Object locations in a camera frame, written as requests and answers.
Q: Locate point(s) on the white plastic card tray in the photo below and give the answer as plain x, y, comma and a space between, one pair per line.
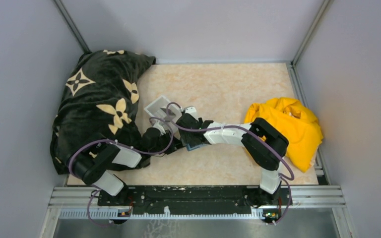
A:
159, 109

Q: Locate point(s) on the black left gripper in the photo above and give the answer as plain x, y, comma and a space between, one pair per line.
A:
175, 145

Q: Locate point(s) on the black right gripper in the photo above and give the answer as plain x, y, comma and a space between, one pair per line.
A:
186, 139

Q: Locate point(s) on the aluminium frame rail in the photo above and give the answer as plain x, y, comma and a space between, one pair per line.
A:
81, 202

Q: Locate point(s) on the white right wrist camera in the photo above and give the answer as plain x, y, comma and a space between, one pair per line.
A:
192, 111

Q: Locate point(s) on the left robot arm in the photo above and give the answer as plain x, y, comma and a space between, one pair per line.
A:
94, 160

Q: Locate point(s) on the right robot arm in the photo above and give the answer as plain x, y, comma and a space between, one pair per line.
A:
265, 144

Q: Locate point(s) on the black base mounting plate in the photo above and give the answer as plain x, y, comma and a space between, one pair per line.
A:
195, 200

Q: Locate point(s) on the yellow cloth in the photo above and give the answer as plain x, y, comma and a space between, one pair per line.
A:
296, 122

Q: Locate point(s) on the blue leather card holder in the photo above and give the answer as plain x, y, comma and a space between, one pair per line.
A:
194, 146

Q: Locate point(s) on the black floral blanket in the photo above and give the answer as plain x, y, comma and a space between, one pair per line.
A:
100, 97

